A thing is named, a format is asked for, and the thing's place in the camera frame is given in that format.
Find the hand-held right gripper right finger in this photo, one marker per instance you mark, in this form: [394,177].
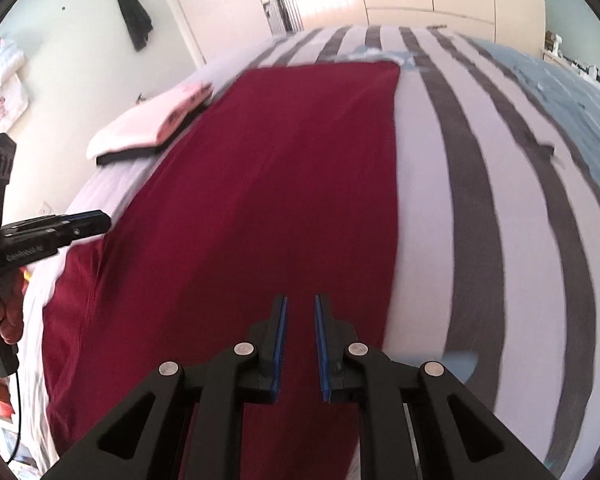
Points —
[321,350]

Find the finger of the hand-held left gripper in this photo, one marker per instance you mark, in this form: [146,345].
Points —
[85,224]

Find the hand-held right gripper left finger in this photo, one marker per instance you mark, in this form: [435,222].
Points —
[280,350]

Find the dark red shirt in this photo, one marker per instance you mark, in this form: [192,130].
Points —
[280,185]

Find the person's left hand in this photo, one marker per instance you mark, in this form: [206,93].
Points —
[12,310]

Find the pink folded garment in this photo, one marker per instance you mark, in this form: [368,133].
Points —
[140,127]

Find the white hanging bag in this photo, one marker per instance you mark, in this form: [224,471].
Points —
[5,102]

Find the bed with striped sheet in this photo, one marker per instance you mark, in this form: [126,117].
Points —
[480,210]

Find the dark hanging garment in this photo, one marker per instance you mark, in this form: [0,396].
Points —
[135,15]

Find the white door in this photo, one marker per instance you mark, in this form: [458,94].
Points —
[215,10]

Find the grey metal rack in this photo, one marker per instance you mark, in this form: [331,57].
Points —
[282,15]

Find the cluttered side table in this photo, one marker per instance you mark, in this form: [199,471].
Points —
[575,60]

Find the white wall socket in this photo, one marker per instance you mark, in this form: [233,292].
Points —
[45,207]

